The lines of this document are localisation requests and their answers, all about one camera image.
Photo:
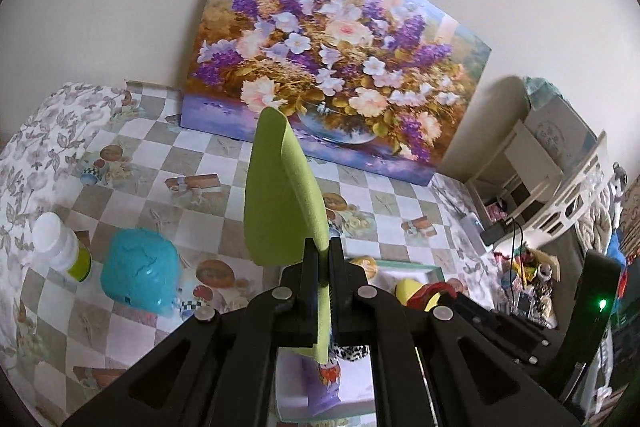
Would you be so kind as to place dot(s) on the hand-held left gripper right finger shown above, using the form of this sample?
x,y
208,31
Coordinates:
x,y
337,307

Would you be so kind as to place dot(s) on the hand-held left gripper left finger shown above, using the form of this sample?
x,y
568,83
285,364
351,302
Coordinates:
x,y
312,302

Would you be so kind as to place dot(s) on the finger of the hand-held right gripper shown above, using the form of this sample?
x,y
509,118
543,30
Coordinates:
x,y
505,322
525,357

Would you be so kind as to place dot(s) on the black white spotted scrunchie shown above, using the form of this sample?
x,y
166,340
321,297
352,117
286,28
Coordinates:
x,y
352,352

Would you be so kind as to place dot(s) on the yellow green sponge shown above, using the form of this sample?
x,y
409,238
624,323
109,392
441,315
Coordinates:
x,y
407,289

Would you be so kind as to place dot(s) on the white tray green rim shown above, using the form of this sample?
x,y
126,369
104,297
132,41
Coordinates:
x,y
357,382

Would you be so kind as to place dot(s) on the purple baby wipes packet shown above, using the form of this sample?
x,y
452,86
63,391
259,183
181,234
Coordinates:
x,y
325,387

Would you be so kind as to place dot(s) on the green felt sheet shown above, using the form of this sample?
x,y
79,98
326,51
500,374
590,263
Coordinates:
x,y
280,197

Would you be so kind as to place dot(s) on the pile of colourful clutter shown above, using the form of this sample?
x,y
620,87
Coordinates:
x,y
525,267

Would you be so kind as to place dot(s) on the black power adapter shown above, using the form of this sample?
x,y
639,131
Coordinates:
x,y
494,234

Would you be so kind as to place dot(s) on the white power strip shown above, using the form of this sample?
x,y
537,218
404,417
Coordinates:
x,y
472,227

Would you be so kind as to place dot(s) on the white rack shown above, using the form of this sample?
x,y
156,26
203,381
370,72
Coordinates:
x,y
565,197

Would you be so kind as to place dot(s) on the teal plastic box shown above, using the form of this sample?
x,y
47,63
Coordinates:
x,y
137,272

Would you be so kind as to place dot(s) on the grey printed box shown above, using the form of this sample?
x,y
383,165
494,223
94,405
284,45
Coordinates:
x,y
555,132

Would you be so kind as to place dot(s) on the flower painting canvas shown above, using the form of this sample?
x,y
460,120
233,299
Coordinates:
x,y
325,57

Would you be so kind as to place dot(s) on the white bottle green label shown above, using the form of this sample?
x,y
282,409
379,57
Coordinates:
x,y
57,242

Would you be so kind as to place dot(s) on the grey floral tablecloth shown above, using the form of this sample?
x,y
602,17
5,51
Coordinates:
x,y
30,147

